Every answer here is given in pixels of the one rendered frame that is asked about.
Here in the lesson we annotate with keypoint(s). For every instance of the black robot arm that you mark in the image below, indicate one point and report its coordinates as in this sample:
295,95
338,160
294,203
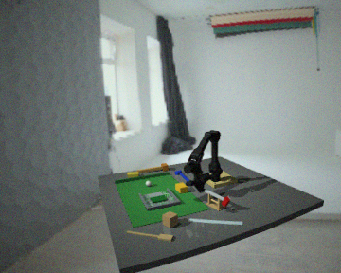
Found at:
198,154

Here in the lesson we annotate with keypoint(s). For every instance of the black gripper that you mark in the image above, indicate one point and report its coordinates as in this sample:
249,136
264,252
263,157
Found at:
196,183

